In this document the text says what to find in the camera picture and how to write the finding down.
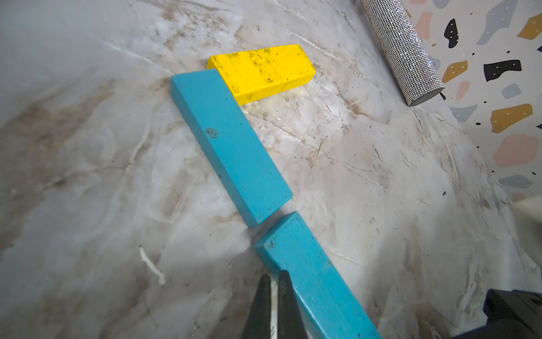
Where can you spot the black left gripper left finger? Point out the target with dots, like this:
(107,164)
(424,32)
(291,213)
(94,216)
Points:
(258,323)

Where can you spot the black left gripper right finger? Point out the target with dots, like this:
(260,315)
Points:
(289,319)

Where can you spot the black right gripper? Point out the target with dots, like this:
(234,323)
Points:
(510,314)

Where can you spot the teal block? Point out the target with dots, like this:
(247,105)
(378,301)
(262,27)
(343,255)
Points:
(328,306)
(231,145)

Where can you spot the yellow block scuffed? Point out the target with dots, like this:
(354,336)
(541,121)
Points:
(261,73)

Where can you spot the silver glitter microphone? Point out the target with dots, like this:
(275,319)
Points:
(403,48)

